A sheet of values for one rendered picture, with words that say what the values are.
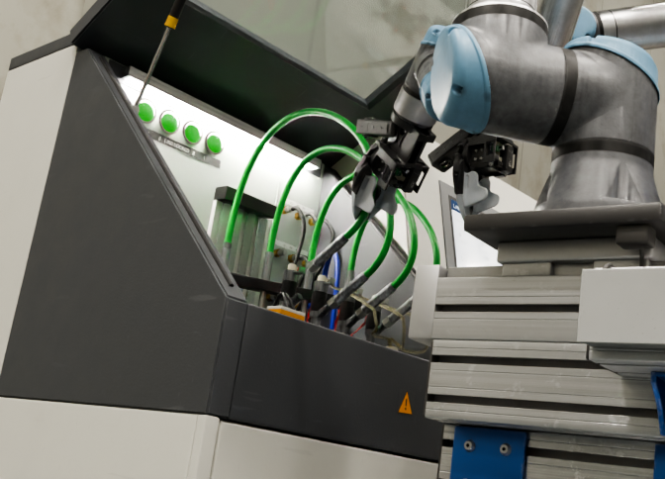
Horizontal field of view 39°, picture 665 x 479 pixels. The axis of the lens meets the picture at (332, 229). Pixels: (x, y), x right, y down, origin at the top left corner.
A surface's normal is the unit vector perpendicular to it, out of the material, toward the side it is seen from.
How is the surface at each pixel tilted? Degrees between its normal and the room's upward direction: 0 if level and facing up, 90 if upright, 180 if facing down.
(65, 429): 90
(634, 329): 90
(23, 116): 90
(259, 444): 90
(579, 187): 73
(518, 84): 109
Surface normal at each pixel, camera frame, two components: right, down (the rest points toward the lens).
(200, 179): 0.72, -0.08
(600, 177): -0.19, -0.57
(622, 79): 0.12, -0.27
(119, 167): -0.67, -0.29
